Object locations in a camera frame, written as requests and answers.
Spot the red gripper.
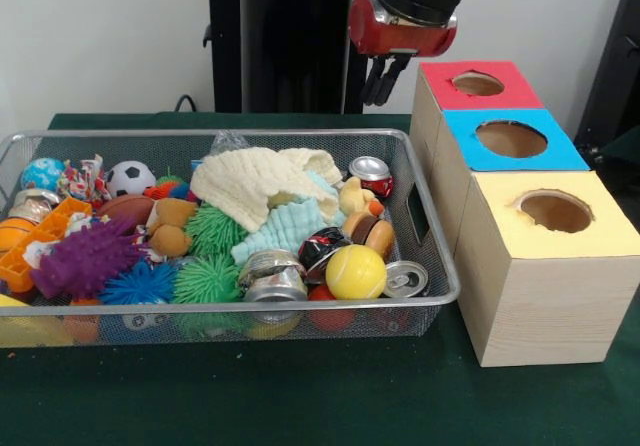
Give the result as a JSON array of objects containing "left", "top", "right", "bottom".
[{"left": 347, "top": 0, "right": 459, "bottom": 108}]

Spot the yellow plush duck toy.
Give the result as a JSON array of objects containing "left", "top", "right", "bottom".
[{"left": 339, "top": 176, "right": 385, "bottom": 218}]

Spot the small toy hamburger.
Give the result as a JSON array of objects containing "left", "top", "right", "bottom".
[{"left": 341, "top": 211, "right": 395, "bottom": 260}]

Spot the clear plastic bag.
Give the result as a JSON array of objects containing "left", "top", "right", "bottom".
[{"left": 208, "top": 129, "right": 251, "bottom": 155}]

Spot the cream knitted cloth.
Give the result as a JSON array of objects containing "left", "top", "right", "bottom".
[{"left": 190, "top": 146, "right": 343, "bottom": 232}]

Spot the purple spiky ball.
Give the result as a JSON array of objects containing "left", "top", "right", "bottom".
[{"left": 30, "top": 216, "right": 143, "bottom": 299}]

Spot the wooden box with three holes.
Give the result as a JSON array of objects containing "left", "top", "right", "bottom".
[{"left": 408, "top": 61, "right": 640, "bottom": 368}]

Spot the clear shallow mesh bin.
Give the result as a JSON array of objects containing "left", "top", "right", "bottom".
[{"left": 0, "top": 129, "right": 461, "bottom": 349}]

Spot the red soda can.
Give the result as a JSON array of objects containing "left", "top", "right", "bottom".
[{"left": 348, "top": 156, "right": 395, "bottom": 199}]

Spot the light teal cloth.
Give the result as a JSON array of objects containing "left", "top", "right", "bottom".
[{"left": 230, "top": 195, "right": 346, "bottom": 266}]

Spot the yellow tennis ball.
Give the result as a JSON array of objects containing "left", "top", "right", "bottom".
[{"left": 325, "top": 244, "right": 387, "bottom": 300}]

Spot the silver can with pull tab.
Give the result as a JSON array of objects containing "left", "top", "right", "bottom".
[{"left": 382, "top": 260, "right": 429, "bottom": 299}]

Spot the crushed silver can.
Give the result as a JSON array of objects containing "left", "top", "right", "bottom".
[{"left": 237, "top": 249, "right": 309, "bottom": 303}]

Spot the black side stand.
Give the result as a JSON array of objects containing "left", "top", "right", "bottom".
[{"left": 575, "top": 0, "right": 640, "bottom": 162}]

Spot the green spiky ball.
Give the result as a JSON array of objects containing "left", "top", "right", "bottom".
[{"left": 172, "top": 254, "right": 244, "bottom": 305}]

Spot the small soccer ball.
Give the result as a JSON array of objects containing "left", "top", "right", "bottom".
[{"left": 105, "top": 160, "right": 157, "bottom": 199}]

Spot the dark green table cloth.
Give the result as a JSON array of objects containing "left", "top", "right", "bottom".
[{"left": 0, "top": 114, "right": 640, "bottom": 446}]

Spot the small orange basketball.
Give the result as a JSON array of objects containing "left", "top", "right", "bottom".
[{"left": 0, "top": 217, "right": 37, "bottom": 255}]

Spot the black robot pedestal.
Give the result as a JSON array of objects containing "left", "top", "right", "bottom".
[{"left": 193, "top": 0, "right": 403, "bottom": 115}]

